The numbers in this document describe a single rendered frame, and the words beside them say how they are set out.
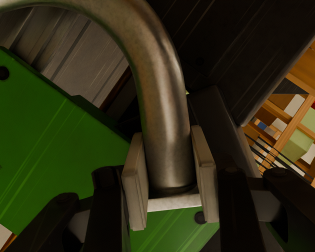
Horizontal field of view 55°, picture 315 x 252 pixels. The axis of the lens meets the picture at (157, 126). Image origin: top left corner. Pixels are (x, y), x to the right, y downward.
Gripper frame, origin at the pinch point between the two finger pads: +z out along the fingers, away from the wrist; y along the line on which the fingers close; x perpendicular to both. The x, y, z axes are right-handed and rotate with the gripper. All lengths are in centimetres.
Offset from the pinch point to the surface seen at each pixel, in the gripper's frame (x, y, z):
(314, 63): -4, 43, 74
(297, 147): -112, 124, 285
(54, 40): 8.4, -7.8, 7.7
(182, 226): -6.2, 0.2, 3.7
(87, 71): 4, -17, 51
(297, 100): -185, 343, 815
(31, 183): -1.8, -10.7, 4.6
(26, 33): 9.2, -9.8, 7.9
